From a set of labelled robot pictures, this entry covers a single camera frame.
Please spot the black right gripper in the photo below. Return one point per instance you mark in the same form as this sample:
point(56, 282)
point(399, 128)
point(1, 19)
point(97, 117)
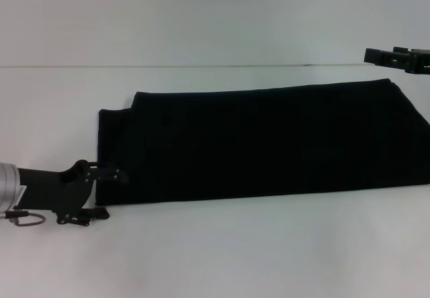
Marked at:
point(420, 61)

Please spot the black shirt with FREE print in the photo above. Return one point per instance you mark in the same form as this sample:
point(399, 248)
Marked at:
point(268, 143)

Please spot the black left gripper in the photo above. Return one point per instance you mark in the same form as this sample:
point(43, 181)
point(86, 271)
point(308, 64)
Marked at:
point(43, 189)

